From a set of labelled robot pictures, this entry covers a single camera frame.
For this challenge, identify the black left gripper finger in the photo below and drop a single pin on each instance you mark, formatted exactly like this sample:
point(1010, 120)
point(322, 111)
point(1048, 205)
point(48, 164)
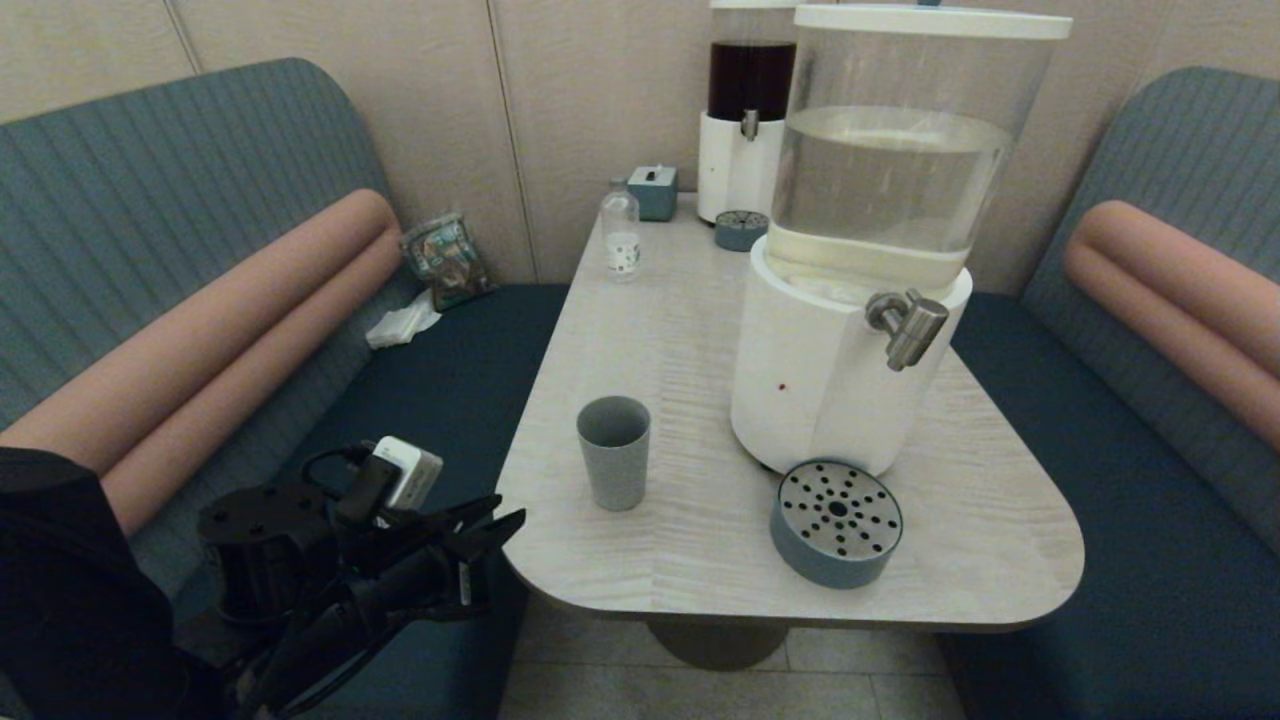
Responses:
point(465, 513)
point(492, 535)

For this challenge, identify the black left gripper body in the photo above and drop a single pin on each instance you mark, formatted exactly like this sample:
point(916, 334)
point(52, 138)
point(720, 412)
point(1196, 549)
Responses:
point(420, 575)

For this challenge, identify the grey-blue plastic cup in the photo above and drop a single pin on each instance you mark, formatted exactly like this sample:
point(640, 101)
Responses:
point(615, 470)

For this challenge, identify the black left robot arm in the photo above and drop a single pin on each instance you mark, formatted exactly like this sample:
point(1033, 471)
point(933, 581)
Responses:
point(70, 600)

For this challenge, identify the dark blue seat cushion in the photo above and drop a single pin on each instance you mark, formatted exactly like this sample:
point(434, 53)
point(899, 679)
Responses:
point(450, 390)
point(1150, 560)

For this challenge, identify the crumpled white tissue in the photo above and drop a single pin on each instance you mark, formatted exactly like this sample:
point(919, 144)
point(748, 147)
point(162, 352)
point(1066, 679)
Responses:
point(405, 323)

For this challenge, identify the green printed snack bag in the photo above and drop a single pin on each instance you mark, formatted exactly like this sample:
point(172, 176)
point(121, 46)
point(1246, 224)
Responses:
point(450, 263)

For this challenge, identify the clear bottle with white label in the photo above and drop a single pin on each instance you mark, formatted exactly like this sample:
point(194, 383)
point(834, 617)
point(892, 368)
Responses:
point(621, 250)

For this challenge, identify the large round perforated drip tray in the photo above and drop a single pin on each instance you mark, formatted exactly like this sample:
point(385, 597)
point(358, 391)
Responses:
point(835, 515)

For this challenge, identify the large clear water dispenser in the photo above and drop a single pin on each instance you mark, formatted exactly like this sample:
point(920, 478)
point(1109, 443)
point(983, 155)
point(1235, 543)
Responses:
point(800, 380)

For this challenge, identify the blue-grey tissue box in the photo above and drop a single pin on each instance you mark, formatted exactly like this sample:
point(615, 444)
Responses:
point(655, 193)

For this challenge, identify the small round drip tray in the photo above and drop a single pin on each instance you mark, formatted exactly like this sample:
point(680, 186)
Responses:
point(740, 236)

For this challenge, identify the dark drink dispenser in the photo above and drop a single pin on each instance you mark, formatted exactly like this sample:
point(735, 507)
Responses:
point(735, 170)

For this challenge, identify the metal water dispenser tap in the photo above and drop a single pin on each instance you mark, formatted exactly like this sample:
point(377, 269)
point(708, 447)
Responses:
point(912, 335)

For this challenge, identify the small metal drink tap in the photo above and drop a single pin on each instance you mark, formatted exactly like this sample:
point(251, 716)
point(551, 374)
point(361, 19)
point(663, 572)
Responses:
point(750, 125)

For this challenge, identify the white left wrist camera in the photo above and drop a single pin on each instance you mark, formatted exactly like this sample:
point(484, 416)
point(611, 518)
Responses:
point(412, 472)

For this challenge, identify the grey table pedestal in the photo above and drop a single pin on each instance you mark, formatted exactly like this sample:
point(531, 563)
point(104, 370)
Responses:
point(715, 645)

